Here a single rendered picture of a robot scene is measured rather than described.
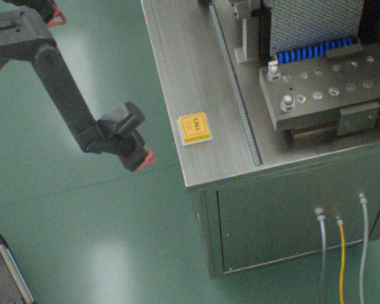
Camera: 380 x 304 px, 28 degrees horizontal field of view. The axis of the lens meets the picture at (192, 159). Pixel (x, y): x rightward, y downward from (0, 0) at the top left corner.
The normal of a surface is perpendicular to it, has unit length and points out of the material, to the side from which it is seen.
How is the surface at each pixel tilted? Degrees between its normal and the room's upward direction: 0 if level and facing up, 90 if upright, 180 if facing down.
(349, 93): 0
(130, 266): 0
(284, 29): 90
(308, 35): 90
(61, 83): 90
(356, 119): 90
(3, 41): 24
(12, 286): 0
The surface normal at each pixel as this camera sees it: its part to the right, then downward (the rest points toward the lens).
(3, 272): -0.07, -0.45
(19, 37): 0.29, -0.61
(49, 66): 0.50, 0.76
